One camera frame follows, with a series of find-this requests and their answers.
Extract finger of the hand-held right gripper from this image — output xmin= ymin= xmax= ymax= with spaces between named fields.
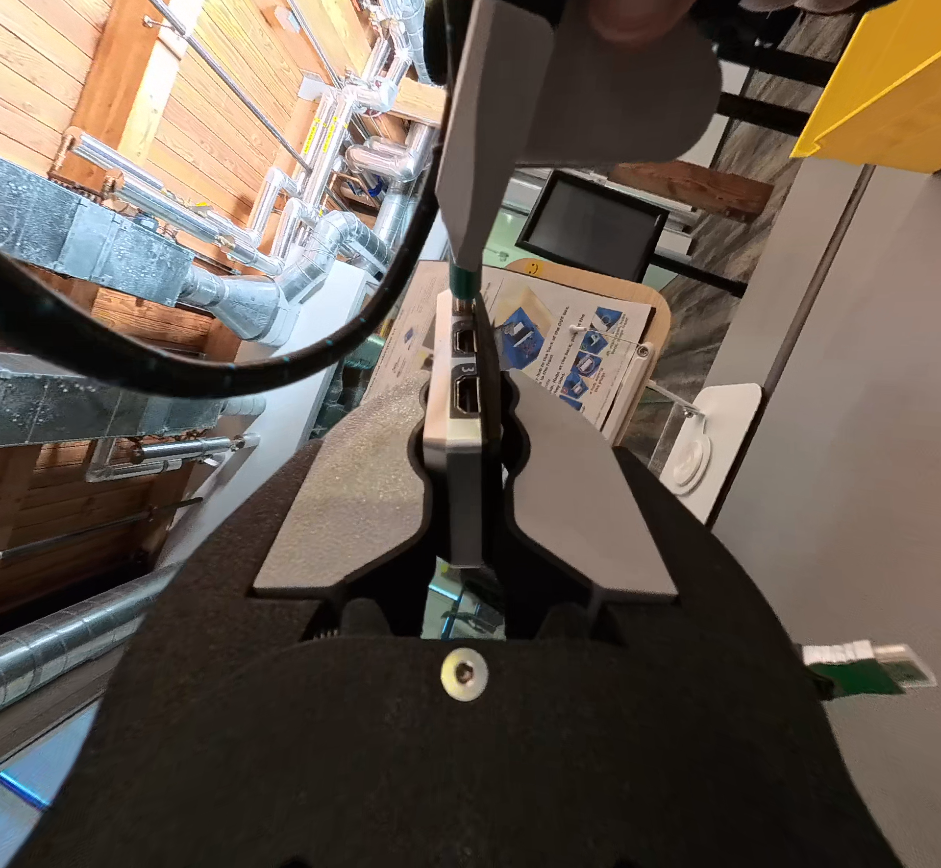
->
xmin=436 ymin=0 xmax=563 ymax=269
xmin=520 ymin=19 xmax=724 ymax=172

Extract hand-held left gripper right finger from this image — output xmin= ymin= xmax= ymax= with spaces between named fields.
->
xmin=497 ymin=373 xmax=682 ymax=604

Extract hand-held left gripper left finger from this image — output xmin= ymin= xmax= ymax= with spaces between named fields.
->
xmin=253 ymin=395 xmax=439 ymax=600

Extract silver port hub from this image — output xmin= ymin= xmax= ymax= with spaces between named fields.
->
xmin=422 ymin=288 xmax=510 ymax=577

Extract braided hdmi cable green plugs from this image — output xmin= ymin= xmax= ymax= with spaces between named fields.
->
xmin=0 ymin=0 xmax=489 ymax=402

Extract yellow plastic bin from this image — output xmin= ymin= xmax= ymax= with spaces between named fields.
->
xmin=790 ymin=0 xmax=941 ymax=177

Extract green plastic bin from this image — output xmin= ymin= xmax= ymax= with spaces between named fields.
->
xmin=817 ymin=660 xmax=941 ymax=704

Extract white stand base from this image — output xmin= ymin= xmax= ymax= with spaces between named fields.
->
xmin=656 ymin=382 xmax=764 ymax=500

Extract instruction sheet on stand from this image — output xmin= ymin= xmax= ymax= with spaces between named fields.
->
xmin=374 ymin=259 xmax=674 ymax=446

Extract silver ventilation duct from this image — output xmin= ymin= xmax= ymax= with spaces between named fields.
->
xmin=265 ymin=0 xmax=442 ymax=311
xmin=0 ymin=156 xmax=295 ymax=347

